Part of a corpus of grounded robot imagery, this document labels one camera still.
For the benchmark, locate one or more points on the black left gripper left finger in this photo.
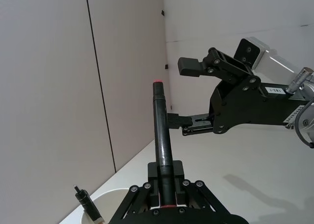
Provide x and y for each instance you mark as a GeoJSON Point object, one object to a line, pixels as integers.
{"type": "Point", "coordinates": [153, 192]}

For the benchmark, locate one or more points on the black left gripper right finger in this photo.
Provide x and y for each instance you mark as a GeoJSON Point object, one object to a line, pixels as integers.
{"type": "Point", "coordinates": [178, 192]}

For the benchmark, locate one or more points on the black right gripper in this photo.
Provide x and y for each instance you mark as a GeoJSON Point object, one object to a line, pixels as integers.
{"type": "Point", "coordinates": [245, 108]}

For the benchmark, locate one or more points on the black marker with red end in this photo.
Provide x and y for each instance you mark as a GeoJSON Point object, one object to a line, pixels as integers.
{"type": "Point", "coordinates": [162, 135]}

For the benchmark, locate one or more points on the white cup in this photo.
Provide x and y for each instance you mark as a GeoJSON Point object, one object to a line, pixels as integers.
{"type": "Point", "coordinates": [108, 199]}

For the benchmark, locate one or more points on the black pen with pale band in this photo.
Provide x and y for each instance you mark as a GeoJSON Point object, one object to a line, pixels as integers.
{"type": "Point", "coordinates": [86, 200]}

